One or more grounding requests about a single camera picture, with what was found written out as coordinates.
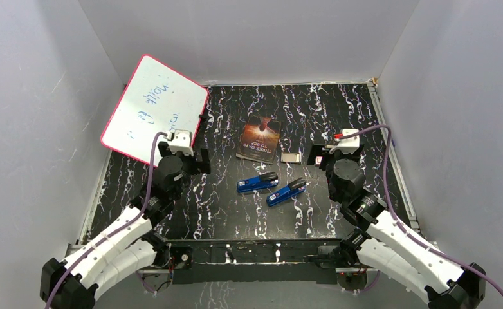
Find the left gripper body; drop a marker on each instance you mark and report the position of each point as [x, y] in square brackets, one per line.
[190, 165]

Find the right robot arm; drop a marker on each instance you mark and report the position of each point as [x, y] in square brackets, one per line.
[384, 243]

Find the staples box tray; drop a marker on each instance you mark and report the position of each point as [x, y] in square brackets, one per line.
[291, 158]

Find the red staples box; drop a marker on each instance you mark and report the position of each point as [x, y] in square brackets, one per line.
[318, 161]

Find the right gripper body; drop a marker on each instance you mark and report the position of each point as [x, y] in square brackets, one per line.
[329, 159]

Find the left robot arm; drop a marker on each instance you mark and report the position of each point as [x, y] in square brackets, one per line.
[130, 243]

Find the aluminium frame rail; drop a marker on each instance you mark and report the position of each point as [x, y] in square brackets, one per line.
[83, 277]

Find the three days to see book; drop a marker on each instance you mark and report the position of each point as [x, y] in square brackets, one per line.
[259, 139]

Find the pink framed whiteboard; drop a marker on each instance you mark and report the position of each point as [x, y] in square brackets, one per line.
[156, 98]

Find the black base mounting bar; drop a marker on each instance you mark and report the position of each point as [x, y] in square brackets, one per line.
[259, 260]

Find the blue stapler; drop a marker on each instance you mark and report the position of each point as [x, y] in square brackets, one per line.
[287, 192]
[262, 181]

